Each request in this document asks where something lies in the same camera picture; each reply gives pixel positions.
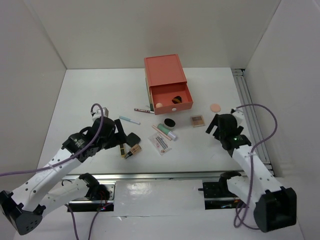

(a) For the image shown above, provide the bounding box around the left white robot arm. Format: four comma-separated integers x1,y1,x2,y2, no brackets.
0,117,127,236

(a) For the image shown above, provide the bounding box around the black gold lipstick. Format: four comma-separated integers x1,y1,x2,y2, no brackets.
119,144,126,158

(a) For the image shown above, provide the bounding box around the aluminium front rail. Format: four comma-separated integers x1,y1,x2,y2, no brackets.
61,170,247,181

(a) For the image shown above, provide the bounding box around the beige makeup sponge egg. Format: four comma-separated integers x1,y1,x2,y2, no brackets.
155,102,163,108

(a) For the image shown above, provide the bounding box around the red lip gloss tube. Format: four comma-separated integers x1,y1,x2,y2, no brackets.
134,108,155,114

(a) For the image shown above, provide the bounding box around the green cream tube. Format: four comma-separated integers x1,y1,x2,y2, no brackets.
157,123,177,141

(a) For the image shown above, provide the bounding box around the foundation bottle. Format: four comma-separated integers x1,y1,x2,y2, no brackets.
125,144,142,159

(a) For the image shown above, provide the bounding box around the pink concealer stick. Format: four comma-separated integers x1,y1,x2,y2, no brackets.
151,125,172,141

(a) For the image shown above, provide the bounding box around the black lid cream jar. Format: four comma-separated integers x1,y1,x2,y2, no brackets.
163,118,176,130

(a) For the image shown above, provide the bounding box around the black square compact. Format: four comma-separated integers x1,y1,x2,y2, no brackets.
126,132,141,148

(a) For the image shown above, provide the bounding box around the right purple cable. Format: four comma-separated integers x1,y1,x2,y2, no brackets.
233,104,279,230

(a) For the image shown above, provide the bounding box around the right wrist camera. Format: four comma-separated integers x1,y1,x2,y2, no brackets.
230,108,245,126

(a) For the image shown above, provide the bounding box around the aluminium side rail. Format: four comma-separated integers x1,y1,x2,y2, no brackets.
231,69,273,170

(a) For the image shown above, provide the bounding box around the eyeshadow palette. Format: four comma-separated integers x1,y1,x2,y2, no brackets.
190,115,205,128

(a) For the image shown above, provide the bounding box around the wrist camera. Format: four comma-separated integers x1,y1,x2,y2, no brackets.
91,107,109,122
230,108,245,126

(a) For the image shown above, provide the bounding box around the salmon top drawer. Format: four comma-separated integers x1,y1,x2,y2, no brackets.
149,82,194,115

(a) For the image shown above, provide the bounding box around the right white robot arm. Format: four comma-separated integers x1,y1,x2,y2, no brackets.
205,110,297,233

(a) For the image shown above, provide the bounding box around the light blue eyeliner pencil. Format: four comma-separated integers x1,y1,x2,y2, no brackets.
119,115,141,125

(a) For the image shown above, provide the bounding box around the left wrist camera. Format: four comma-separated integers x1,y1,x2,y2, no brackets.
91,107,109,122

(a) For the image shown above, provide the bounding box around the three-drawer organizer box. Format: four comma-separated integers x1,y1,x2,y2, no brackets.
144,54,188,106

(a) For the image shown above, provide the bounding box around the round pink powder puff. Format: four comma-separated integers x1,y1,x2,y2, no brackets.
210,103,221,113

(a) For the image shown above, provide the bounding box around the black orange makeup brush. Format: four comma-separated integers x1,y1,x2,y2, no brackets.
171,95,182,104

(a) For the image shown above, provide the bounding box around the sticker packet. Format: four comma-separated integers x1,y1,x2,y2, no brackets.
148,133,172,156

